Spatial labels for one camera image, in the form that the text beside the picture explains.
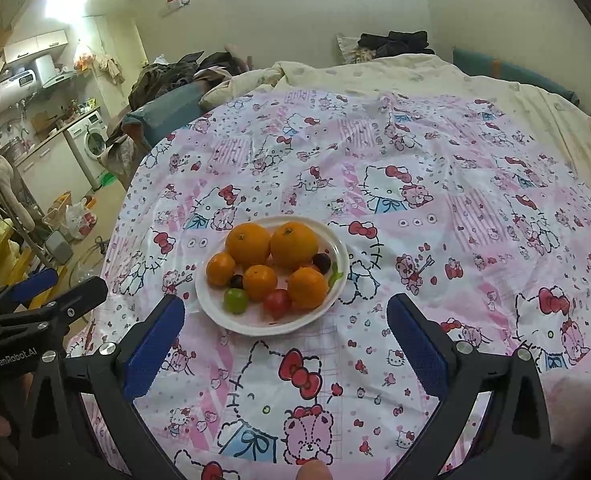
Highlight white washing machine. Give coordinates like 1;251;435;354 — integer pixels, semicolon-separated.
65;110;108;191

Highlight green grape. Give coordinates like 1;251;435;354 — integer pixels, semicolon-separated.
224;287;249;315

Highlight pink cartoon printed tablecloth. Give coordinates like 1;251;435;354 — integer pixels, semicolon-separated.
65;87;591;480

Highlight range hood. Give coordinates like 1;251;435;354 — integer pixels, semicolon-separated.
35;55;76;88

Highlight white water heater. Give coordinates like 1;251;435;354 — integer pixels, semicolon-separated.
0;71;38;111

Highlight red and white plastic bag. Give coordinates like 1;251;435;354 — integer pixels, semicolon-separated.
65;199;97;240

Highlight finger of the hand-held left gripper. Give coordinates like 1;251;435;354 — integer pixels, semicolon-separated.
0;276;109;329
0;267;59;317

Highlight yellow cloth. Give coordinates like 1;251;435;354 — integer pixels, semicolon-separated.
0;220;21;281

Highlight black garment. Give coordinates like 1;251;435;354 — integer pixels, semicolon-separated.
358;31;436;58

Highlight blue mattress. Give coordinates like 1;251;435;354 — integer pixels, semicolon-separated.
122;82;206;148

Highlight large orange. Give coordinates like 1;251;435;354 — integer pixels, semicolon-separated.
225;222;272;268
270;221;320;270

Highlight floral pillow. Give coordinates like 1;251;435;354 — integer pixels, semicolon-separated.
336;34;376;65

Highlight white kitchen cabinet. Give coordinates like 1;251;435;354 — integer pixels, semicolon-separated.
15;132;93;211

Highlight pile of dark clothes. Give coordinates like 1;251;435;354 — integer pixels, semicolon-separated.
128;51;236;111

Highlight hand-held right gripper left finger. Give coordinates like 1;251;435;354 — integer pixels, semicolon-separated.
16;294;187;480

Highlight orange hanging bag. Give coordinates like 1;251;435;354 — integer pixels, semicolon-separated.
74;42;96;72

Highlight white wall cabinets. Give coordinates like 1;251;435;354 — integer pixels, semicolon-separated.
2;30;69;65

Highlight pink and white plate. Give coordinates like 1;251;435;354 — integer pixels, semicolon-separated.
195;216;350;337

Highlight small tangerine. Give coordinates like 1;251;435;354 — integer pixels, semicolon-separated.
206;252;237;288
288;266;329;310
242;264;278;302

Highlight beige hanging cloth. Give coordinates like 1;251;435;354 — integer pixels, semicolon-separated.
98;55;125;85

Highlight person's right hand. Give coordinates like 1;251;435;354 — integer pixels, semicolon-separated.
294;459;332;480

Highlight pink garment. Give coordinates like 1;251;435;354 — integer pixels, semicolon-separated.
225;42;253;73

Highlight grey box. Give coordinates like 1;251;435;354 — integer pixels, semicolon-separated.
45;230;73;263

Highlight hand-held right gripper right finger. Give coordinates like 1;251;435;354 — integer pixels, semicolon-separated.
385;292;553;480

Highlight red tomato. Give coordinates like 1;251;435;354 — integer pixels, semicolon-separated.
262;289;292;318

